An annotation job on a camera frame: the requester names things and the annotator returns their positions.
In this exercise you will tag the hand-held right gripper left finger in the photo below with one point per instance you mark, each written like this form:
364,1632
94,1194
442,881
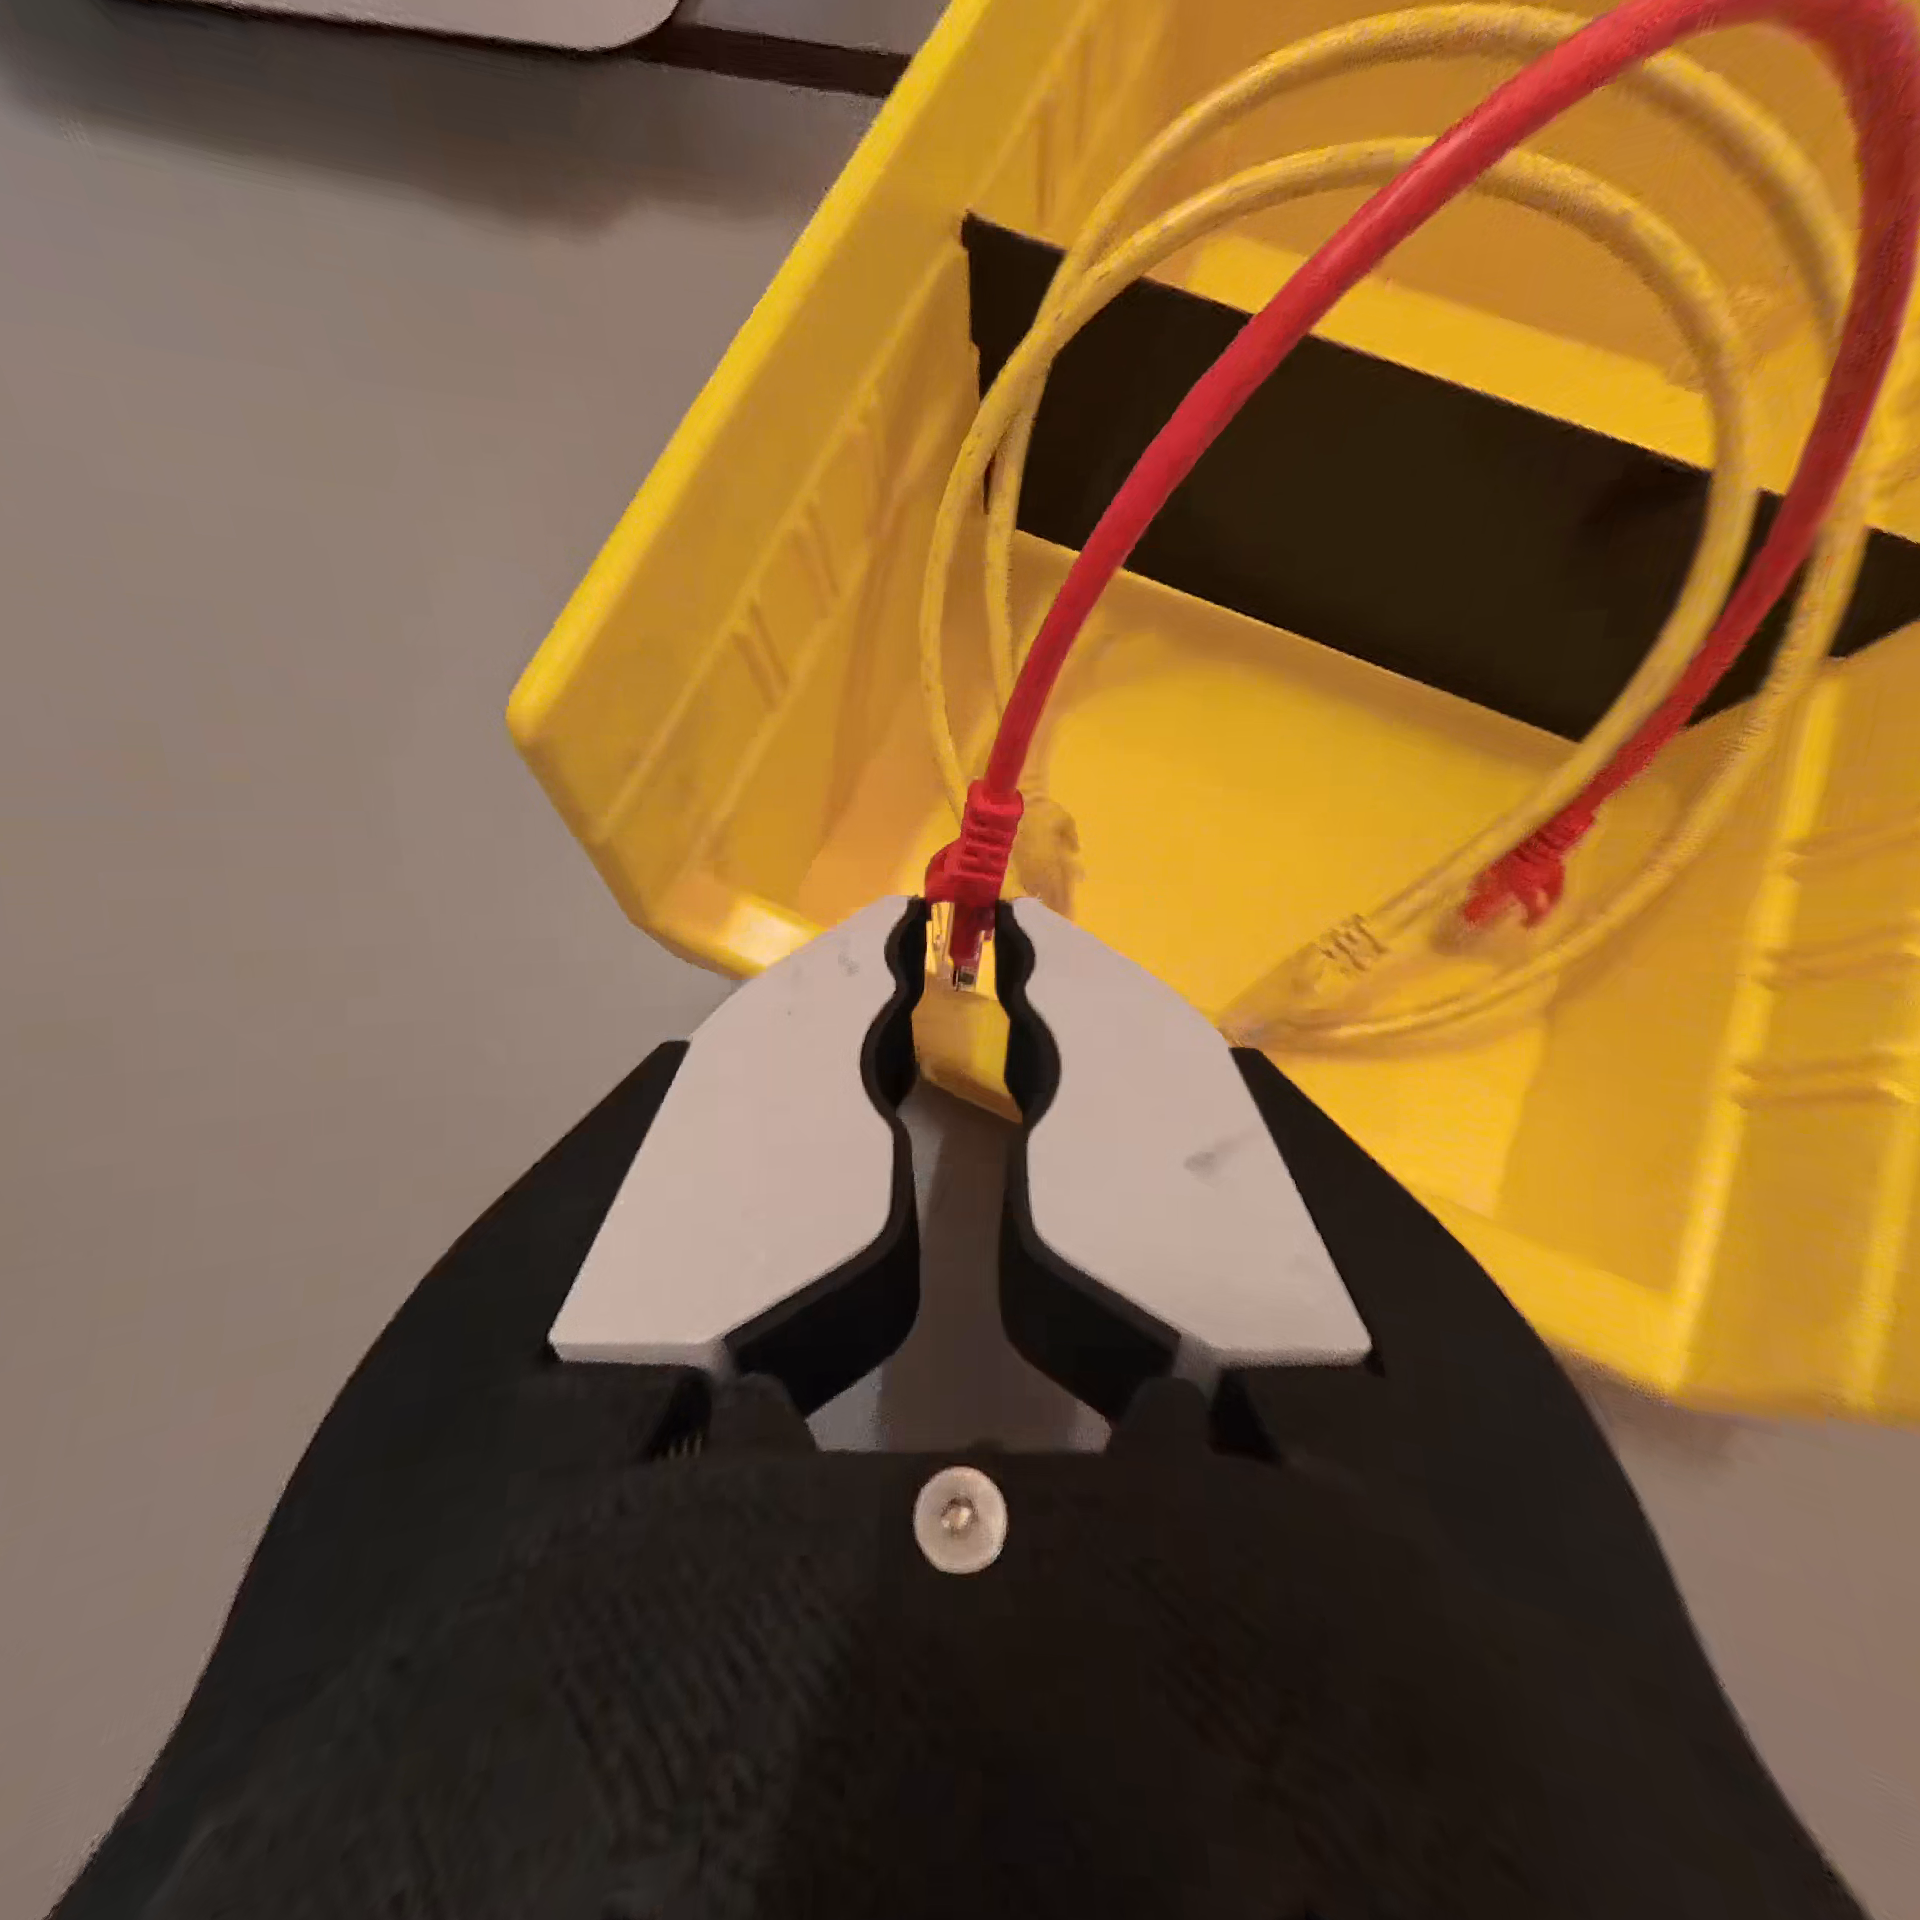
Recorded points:
750,1170

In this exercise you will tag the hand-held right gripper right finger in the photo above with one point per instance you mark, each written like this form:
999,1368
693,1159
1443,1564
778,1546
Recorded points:
1185,1185

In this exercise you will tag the yellow storage bin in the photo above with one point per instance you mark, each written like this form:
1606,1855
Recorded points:
750,630

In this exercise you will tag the grey desk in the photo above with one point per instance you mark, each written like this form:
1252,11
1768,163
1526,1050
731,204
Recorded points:
271,675

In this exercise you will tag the black bin divider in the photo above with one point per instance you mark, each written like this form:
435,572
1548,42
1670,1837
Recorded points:
1424,495

